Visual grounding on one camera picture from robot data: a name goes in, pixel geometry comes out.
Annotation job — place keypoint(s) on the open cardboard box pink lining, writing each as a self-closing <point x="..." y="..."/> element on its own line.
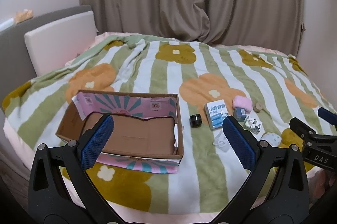
<point x="147" y="135"/>

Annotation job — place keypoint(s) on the small wooden round piece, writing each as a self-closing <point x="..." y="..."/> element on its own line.
<point x="258" y="107"/>

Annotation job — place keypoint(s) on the white roll on headboard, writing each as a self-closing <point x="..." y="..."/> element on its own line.
<point x="7" y="24"/>

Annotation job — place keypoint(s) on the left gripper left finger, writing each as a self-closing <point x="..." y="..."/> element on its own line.
<point x="60" y="190"/>

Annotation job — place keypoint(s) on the pink fluffy cloth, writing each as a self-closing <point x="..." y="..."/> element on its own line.
<point x="242" y="102"/>

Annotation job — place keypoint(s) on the floral striped blanket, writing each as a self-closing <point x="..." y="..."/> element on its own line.
<point x="207" y="178"/>

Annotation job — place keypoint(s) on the small black jar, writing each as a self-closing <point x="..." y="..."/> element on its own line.
<point x="195" y="120"/>

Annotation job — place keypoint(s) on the cream headboard cushion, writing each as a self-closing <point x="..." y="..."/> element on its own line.
<point x="52" y="45"/>

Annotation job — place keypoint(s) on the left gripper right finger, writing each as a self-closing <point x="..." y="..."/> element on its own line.
<point x="276" y="190"/>

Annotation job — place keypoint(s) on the grey bed headboard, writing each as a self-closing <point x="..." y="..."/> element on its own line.
<point x="16" y="66"/>

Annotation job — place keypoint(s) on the small blue grey box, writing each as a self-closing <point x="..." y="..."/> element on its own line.
<point x="240" y="114"/>

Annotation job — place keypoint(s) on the clear plastic box white items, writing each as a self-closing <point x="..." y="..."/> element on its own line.
<point x="221" y="142"/>

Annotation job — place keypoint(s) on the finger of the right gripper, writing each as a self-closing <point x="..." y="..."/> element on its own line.
<point x="328" y="116"/>
<point x="303" y="131"/>

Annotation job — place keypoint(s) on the white black patterned box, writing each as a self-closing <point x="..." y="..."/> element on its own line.
<point x="252" y="124"/>

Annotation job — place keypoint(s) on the white blue text carton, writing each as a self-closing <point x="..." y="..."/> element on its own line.
<point x="216" y="112"/>

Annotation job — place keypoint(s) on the orange item on headboard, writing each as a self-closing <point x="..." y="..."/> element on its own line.
<point x="23" y="15"/>

